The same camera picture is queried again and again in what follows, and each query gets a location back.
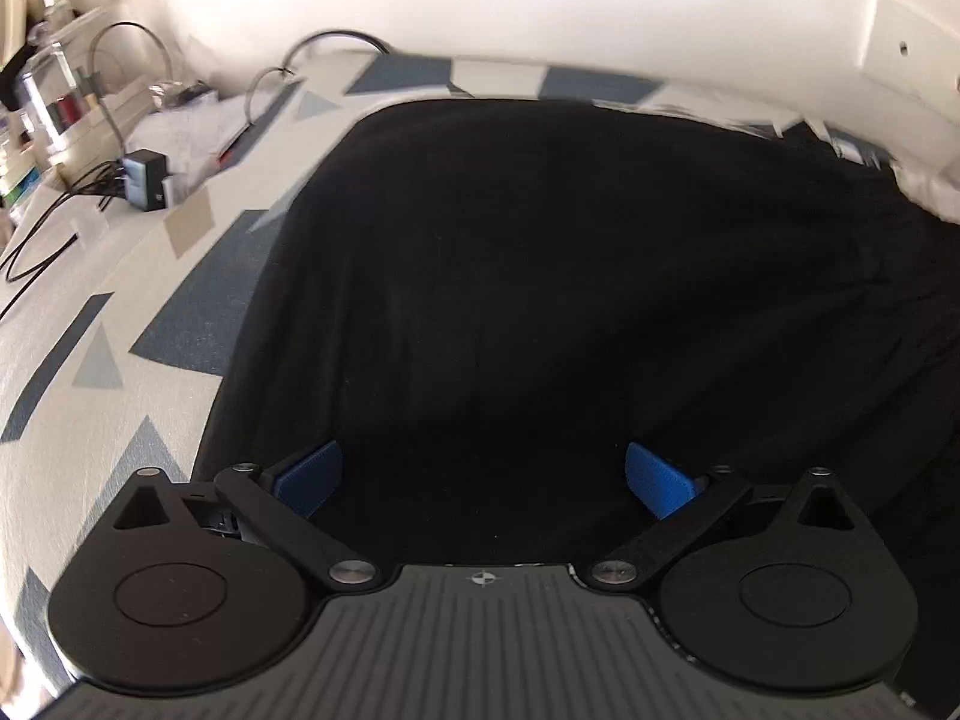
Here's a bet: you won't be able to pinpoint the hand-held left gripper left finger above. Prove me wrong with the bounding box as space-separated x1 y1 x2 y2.
109 441 378 593

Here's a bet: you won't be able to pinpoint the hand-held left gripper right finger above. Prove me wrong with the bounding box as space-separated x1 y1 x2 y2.
589 441 872 591

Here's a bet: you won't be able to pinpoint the black shorts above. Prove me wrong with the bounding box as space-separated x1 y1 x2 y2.
191 97 960 691

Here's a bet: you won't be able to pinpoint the geometric patterned bed sheet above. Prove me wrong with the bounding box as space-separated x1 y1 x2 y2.
0 49 901 695

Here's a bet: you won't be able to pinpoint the black grey charger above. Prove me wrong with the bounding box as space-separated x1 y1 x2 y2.
120 150 182 212

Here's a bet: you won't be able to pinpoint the crumpled white paper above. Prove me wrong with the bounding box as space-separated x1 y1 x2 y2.
126 79 257 167

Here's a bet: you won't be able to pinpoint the white cloth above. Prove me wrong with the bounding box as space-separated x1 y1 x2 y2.
891 154 960 227

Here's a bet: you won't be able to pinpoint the clear cosmetic organizer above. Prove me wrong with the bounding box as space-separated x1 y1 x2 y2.
13 6 115 170

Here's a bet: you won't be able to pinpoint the black cable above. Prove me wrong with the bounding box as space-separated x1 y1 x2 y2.
281 28 395 77
0 165 132 316

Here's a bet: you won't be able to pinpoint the grey cable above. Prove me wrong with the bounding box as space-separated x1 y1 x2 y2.
241 66 302 125

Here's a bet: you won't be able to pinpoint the white wall panel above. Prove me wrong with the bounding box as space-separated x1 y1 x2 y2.
853 0 960 188

